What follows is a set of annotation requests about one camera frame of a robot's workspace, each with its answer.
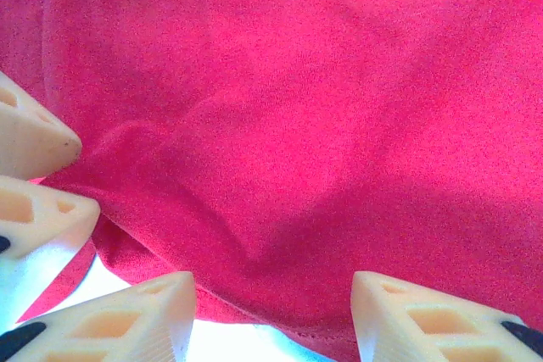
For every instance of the red t-shirt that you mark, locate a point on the red t-shirt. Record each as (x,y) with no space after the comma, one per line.
(297,124)

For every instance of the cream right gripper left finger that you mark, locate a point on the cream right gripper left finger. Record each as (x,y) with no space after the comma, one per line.
(127,328)

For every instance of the finger of the cream left gripper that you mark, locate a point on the finger of the cream left gripper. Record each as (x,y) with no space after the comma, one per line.
(38,226)
(29,141)

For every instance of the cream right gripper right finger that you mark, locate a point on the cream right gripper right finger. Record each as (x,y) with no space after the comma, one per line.
(424,332)

